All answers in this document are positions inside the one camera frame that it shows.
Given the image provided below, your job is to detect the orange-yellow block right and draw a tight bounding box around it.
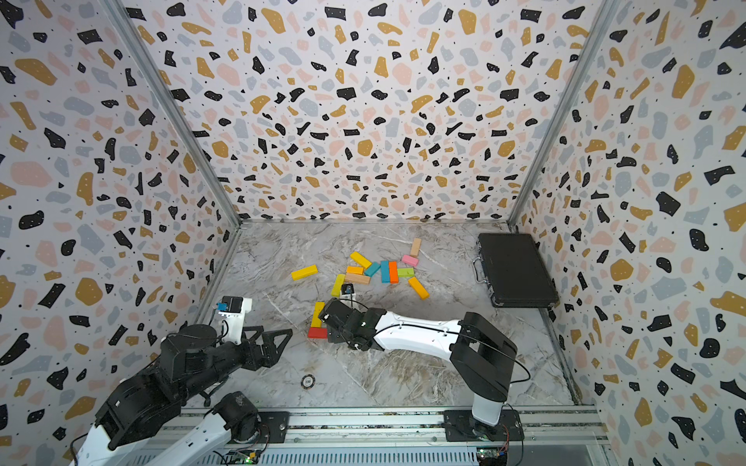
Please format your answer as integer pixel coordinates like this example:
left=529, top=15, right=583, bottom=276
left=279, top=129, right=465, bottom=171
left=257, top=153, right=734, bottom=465
left=408, top=277, right=429, bottom=300

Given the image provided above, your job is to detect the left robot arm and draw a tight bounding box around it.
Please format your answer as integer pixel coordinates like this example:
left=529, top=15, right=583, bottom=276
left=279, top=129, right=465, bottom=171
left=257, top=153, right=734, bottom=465
left=69, top=324, right=293, bottom=465

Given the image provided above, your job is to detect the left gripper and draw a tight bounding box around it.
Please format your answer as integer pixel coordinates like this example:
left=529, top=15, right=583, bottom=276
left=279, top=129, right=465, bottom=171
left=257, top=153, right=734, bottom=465
left=180, top=322, right=295, bottom=403

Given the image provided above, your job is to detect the teal block tilted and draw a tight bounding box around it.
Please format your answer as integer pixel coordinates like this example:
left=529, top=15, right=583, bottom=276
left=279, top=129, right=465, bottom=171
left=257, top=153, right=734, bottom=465
left=364, top=262, right=381, bottom=277

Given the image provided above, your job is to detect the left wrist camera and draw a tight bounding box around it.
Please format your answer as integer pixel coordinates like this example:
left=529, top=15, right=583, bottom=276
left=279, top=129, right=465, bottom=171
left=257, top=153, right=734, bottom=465
left=217, top=296, right=253, bottom=345

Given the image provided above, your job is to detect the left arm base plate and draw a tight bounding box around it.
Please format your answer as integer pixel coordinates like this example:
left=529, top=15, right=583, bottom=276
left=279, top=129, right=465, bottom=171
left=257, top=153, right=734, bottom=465
left=249, top=411, right=291, bottom=446

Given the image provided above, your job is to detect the teal block upright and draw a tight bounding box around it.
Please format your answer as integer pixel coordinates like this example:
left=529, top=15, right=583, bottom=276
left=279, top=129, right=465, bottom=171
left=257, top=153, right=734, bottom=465
left=380, top=261, right=390, bottom=283

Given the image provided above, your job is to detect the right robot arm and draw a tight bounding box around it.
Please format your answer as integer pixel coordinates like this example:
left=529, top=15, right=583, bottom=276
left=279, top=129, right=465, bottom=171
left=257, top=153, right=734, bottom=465
left=319, top=298, right=530, bottom=427

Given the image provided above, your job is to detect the red block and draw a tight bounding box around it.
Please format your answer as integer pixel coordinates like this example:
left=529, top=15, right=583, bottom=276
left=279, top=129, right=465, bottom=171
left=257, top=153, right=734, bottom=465
left=307, top=327, right=328, bottom=340

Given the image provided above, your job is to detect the lime yellow block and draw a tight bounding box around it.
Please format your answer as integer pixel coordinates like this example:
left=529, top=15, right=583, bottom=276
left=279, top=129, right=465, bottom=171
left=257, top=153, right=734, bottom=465
left=331, top=274, right=346, bottom=298

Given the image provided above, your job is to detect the black briefcase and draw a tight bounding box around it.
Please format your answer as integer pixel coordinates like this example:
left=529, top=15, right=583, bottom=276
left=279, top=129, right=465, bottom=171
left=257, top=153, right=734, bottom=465
left=472, top=233, right=559, bottom=309

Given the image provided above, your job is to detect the tan wooden block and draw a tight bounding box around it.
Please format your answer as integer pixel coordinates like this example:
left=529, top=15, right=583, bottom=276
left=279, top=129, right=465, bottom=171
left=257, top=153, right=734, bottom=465
left=345, top=274, right=371, bottom=285

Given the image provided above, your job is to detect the circuit board with leds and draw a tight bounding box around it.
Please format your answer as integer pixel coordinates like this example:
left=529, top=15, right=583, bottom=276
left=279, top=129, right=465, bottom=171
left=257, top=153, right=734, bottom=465
left=223, top=450, right=260, bottom=466

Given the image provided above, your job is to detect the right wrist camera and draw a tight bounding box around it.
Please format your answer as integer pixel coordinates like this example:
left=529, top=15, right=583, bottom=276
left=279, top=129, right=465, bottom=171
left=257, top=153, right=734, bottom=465
left=340, top=283, right=357, bottom=301

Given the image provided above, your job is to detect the orange block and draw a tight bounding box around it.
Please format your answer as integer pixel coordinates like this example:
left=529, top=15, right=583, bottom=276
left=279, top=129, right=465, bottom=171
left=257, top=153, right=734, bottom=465
left=389, top=261, right=399, bottom=283

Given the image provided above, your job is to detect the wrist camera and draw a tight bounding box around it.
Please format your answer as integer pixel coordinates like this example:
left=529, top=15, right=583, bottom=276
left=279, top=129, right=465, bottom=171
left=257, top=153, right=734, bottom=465
left=340, top=283, right=357, bottom=301
left=217, top=296, right=253, bottom=345

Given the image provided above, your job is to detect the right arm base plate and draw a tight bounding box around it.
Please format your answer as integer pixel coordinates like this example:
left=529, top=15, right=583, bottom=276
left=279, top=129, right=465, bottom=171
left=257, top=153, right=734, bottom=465
left=442, top=409, right=525, bottom=443

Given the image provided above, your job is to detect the aluminium front rail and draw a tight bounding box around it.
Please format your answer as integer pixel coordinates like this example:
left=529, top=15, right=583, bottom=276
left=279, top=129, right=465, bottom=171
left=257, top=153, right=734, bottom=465
left=127, top=406, right=610, bottom=450

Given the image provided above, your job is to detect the pink block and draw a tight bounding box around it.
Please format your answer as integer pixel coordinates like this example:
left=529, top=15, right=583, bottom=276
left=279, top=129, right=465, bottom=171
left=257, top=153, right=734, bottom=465
left=401, top=254, right=419, bottom=267

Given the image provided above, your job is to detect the tan block upper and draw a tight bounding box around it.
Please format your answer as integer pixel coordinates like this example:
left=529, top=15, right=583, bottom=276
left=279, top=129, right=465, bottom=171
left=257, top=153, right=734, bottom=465
left=410, top=238, right=422, bottom=257

